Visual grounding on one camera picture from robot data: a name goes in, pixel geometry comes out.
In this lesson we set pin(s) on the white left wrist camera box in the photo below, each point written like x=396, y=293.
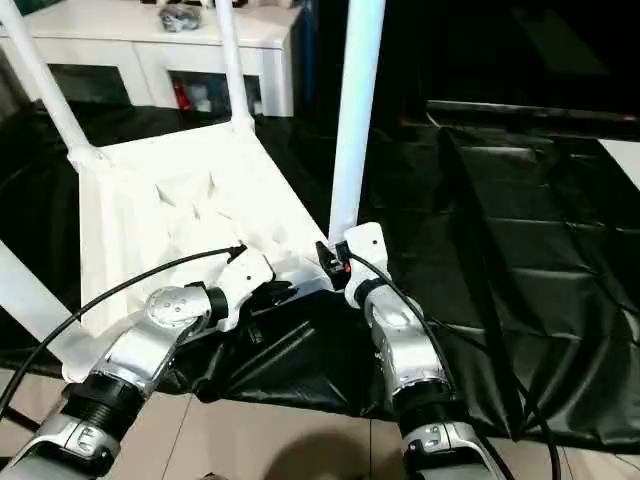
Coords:
x=248, y=272

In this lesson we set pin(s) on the white plastic table leg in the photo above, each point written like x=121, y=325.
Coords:
x=232, y=60
x=355, y=110
x=45, y=80
x=35, y=295

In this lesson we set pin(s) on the black work mat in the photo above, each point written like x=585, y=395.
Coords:
x=520, y=250

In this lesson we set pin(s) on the white plastic table top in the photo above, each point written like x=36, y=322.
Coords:
x=170, y=200

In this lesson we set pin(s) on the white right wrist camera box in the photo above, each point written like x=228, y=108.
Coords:
x=364, y=250

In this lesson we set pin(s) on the black tv cabinet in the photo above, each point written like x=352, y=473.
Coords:
x=500, y=45

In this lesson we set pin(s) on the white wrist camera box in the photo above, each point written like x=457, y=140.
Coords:
x=364, y=250
x=248, y=272

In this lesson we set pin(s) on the toy figures behind cabinet glass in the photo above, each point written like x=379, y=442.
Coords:
x=215, y=92

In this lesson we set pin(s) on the white cabinet with glass doors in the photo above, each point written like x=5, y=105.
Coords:
x=110, y=45

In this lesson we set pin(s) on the grey plush toy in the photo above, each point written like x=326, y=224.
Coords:
x=180, y=16

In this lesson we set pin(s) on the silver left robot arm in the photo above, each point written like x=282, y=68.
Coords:
x=140, y=350

